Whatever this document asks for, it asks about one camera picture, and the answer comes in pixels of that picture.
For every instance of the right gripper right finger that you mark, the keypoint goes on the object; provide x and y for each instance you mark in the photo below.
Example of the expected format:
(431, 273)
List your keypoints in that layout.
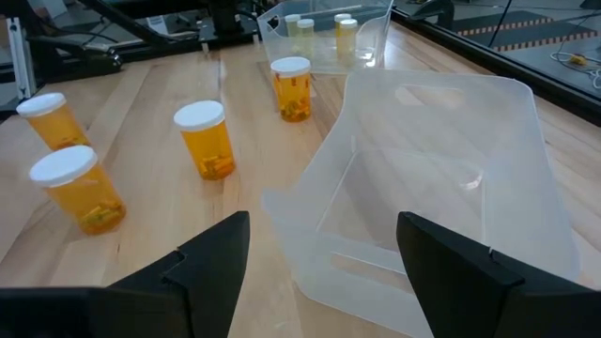
(469, 291)

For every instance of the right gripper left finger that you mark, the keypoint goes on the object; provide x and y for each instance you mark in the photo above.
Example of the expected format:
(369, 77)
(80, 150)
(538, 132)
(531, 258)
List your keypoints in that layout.
(211, 281)

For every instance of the large amber pill bottle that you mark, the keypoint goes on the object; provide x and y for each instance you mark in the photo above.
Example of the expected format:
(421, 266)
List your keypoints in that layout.
(292, 91)
(56, 127)
(206, 145)
(84, 197)

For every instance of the small clear pill bottle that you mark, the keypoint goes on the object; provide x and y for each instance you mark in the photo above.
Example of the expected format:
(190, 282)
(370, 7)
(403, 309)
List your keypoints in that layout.
(305, 33)
(292, 23)

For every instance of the pill bottles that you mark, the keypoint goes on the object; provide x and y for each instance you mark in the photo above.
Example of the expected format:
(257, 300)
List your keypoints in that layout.
(348, 40)

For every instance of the small amber pill bottle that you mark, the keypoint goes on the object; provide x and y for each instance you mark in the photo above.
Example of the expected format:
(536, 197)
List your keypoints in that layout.
(341, 21)

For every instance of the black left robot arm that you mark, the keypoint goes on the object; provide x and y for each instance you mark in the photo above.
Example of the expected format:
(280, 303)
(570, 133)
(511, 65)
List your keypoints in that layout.
(225, 19)

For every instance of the clear plastic bin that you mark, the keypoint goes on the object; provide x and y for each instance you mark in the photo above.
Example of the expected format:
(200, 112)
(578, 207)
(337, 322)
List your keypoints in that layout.
(422, 141)
(324, 58)

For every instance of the black floor mat striped edges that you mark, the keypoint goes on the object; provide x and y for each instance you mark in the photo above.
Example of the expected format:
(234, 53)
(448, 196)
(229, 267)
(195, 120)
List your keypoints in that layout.
(516, 26)

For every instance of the black metal table frame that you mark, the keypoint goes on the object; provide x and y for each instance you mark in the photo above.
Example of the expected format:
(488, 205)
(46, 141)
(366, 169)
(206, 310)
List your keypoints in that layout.
(493, 62)

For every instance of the white metal bracket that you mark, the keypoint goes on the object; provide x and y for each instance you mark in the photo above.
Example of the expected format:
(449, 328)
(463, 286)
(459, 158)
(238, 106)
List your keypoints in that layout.
(21, 61)

